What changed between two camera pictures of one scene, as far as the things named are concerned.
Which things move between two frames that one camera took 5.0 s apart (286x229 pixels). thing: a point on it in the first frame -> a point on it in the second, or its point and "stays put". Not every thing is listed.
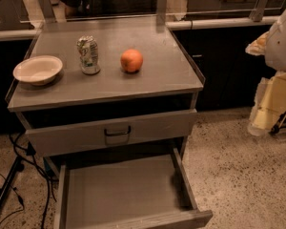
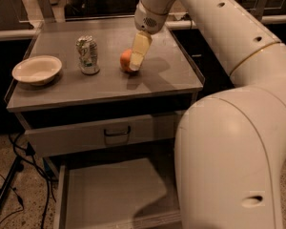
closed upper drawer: x=115 y=133 stays put
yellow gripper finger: x=274 y=99 -> x=151 y=17
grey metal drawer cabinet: x=111 y=106 stays put
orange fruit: x=132 y=60 stays put
